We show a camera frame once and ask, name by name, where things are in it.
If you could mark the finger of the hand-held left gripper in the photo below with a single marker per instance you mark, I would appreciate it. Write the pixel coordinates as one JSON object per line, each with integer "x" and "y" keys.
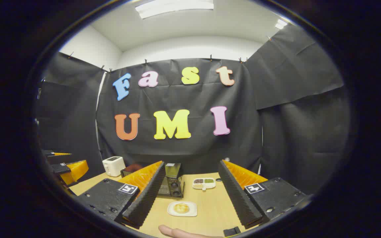
{"x": 74, "y": 172}
{"x": 50, "y": 153}

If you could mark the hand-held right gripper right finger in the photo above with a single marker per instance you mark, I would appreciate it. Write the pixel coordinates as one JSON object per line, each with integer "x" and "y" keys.
{"x": 236, "y": 195}

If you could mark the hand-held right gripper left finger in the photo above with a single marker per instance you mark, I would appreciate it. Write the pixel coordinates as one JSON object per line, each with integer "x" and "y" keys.
{"x": 146, "y": 195}

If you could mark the black electric oven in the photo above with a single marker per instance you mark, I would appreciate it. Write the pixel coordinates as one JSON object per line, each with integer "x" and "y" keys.
{"x": 174, "y": 185}

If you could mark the round golden bread bun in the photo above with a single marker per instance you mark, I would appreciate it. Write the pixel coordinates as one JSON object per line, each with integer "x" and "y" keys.
{"x": 181, "y": 208}

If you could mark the white square plate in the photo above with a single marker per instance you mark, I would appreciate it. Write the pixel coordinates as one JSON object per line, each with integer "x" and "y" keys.
{"x": 171, "y": 213}

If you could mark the white divided condiment dish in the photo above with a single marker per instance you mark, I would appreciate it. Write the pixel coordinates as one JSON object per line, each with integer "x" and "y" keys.
{"x": 204, "y": 187}

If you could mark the white toaster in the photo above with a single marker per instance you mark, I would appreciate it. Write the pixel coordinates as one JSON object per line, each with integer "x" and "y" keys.
{"x": 113, "y": 167}

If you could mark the ceiling light panel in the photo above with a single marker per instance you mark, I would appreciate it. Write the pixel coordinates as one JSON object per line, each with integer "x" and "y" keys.
{"x": 280, "y": 24}

